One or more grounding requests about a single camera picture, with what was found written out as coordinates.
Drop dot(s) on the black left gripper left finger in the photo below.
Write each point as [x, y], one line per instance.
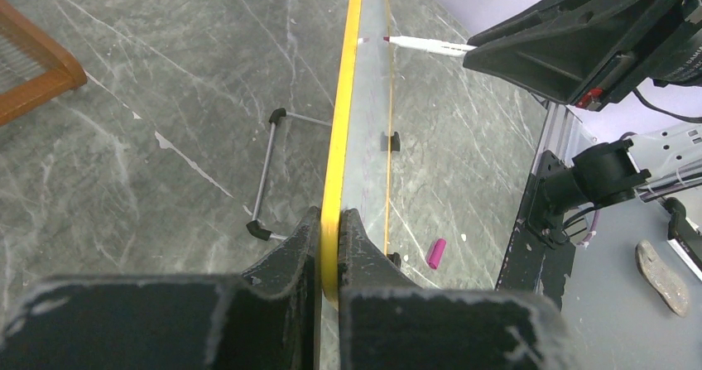
[261, 318]

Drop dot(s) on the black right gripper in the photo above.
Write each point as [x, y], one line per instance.
[591, 53]

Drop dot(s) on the magenta marker cap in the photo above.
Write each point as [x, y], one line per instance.
[436, 253]

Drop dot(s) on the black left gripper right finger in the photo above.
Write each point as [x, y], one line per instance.
[386, 321]

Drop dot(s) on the yellow-framed whiteboard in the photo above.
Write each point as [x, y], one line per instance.
[358, 166]

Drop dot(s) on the orange wooden shelf rack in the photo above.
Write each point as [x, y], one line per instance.
[34, 67]

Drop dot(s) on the aluminium table edge rail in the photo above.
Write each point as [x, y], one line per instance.
[564, 135]

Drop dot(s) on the white marker pen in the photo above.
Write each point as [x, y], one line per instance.
[432, 46]

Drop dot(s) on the grey shoe sole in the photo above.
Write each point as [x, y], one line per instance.
[662, 279]

